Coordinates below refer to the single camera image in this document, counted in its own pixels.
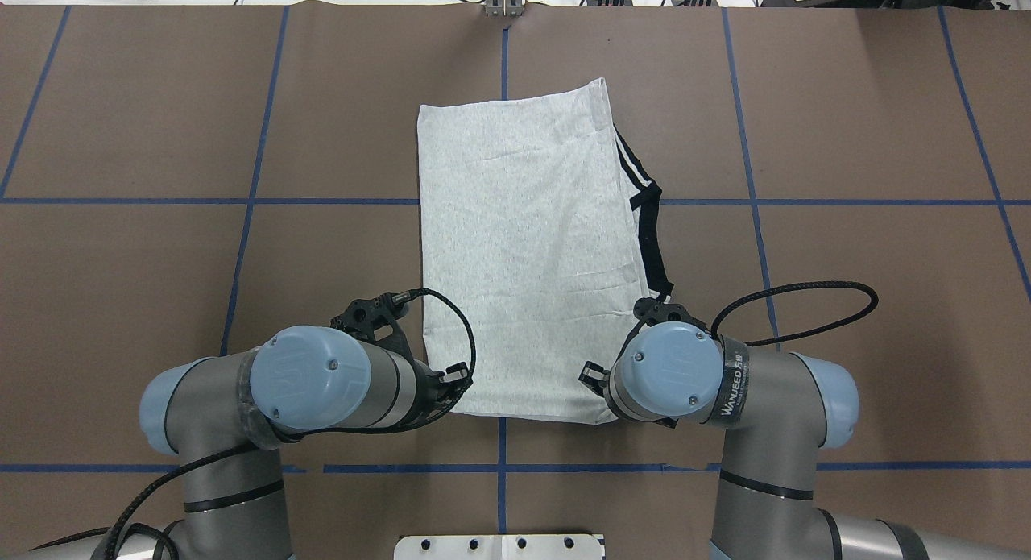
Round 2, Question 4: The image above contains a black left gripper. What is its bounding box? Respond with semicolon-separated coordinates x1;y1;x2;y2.
330;293;472;428

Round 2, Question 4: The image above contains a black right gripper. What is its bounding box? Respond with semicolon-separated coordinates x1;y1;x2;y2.
578;299;711;428

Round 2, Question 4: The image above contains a grey cartoon print t-shirt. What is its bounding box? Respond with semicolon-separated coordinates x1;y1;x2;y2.
415;78;660;425

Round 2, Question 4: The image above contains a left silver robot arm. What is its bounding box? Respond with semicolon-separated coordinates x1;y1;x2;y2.
21;288;476;559

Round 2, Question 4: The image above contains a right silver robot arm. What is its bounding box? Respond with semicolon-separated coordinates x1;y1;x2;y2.
578;298;1029;559

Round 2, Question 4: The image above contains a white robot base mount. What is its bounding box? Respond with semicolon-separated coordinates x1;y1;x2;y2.
393;533;607;559

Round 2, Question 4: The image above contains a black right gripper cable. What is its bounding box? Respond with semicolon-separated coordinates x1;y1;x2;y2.
709;281;880;347

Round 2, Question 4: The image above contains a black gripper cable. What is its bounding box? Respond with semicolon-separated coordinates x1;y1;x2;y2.
32;288;478;560
709;281;880;347

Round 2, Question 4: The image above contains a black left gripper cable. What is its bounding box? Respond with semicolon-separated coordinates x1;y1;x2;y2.
32;288;478;560

